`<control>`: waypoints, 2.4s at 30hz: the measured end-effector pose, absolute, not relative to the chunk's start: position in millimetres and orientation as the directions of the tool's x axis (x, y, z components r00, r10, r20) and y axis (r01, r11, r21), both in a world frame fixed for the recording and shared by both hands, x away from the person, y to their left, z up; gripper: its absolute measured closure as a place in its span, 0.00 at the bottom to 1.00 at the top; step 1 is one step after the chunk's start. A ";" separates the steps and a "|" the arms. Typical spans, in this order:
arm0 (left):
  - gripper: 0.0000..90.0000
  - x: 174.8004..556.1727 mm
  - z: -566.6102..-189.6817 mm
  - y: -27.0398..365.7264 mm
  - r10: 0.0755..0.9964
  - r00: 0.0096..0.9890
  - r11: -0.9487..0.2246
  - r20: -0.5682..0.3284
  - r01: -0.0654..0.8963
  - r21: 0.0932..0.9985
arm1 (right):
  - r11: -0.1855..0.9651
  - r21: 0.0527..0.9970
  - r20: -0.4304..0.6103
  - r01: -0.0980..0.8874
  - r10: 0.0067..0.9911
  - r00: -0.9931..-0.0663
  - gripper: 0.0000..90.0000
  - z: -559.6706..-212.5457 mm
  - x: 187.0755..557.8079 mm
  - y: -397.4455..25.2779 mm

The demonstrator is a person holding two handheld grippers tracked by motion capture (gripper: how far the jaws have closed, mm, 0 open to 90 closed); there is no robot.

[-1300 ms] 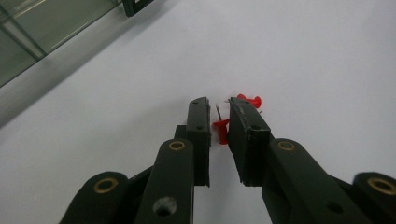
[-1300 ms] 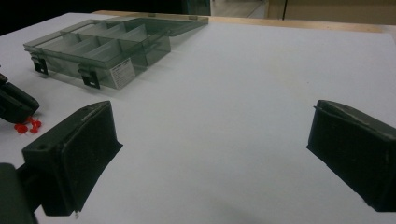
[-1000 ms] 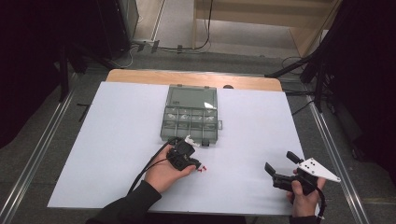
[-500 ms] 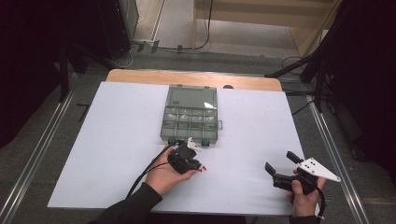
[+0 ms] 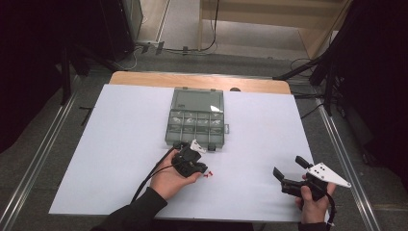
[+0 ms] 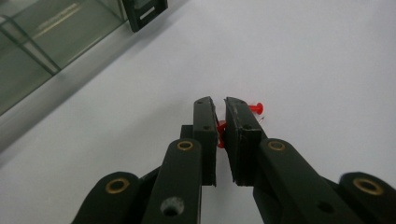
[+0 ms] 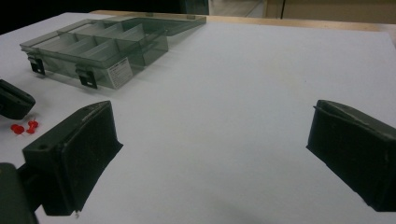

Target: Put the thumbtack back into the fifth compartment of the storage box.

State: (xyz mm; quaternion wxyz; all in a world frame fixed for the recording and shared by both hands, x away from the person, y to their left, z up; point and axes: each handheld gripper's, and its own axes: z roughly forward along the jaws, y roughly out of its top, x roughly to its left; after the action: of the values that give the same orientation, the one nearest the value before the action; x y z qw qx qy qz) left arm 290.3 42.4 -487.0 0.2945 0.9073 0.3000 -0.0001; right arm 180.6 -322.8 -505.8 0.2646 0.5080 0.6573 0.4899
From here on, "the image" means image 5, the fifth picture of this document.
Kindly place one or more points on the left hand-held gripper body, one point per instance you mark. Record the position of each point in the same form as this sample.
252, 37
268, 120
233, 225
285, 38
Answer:
186, 159

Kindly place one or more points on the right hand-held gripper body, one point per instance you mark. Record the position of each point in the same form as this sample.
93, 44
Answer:
324, 174

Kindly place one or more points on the grey transparent compartment storage box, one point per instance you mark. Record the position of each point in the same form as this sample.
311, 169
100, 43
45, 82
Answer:
197, 99

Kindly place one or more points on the person's left hand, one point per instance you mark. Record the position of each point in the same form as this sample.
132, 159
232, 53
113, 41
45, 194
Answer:
166, 179

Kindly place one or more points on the person's right hand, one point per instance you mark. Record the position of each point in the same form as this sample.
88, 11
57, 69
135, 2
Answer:
312, 208

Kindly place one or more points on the white table board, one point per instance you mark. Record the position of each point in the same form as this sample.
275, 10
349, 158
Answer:
122, 128

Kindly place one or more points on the black metal stand with legs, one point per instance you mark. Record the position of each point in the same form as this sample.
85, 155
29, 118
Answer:
327, 83

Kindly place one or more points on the black table grommet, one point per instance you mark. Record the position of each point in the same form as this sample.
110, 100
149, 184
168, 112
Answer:
235, 89

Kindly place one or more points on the wooden table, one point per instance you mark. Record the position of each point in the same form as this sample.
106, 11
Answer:
144, 79

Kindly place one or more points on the dark curtain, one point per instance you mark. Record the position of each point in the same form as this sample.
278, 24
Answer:
378, 80
29, 64

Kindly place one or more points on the grey power strip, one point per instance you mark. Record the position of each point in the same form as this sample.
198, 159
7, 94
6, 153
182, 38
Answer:
149, 45

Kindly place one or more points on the black cabinet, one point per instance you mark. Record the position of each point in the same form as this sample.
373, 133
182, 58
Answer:
118, 29

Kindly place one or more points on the light wooden shelf unit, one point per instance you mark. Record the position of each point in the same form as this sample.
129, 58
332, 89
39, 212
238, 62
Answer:
256, 19

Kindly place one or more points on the metal floor rail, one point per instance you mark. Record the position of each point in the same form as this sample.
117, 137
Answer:
346, 160
35, 163

